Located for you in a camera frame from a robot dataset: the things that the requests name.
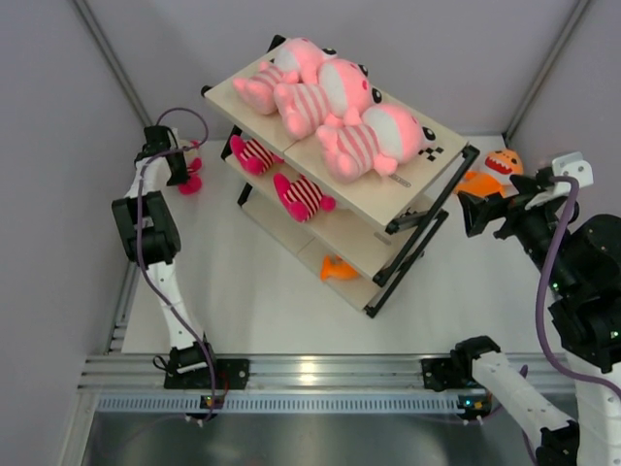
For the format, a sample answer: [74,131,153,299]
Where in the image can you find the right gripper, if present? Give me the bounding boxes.
[458,171,576,294]

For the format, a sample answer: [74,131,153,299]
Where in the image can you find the magenta owl plush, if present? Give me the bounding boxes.
[178,140,203,196]
[273,173,337,222]

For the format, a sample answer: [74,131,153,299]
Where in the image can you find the orange shark plush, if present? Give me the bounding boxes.
[454,149,524,198]

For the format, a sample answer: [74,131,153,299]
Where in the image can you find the pink striped plush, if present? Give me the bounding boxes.
[232,37,337,116]
[274,58,383,141]
[315,104,437,183]

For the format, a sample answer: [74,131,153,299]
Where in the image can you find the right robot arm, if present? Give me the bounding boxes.
[450,170,620,465]

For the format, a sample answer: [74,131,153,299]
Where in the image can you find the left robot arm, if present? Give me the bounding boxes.
[112,124,219,390]

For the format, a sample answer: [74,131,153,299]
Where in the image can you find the striped magenta plush on shelf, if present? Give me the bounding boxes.
[230,135,284,176]

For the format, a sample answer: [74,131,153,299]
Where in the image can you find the beige three-tier shelf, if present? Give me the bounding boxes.
[202,36,478,316]

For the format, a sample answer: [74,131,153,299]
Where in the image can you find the orange fish plush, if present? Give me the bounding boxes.
[319,255,359,281]

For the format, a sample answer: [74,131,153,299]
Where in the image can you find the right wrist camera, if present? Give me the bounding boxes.
[551,151,594,188]

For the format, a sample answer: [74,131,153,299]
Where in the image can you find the white slotted cable duct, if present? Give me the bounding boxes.
[96,393,477,415]

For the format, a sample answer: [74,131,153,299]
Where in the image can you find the aluminium rail base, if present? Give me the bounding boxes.
[77,352,607,389]

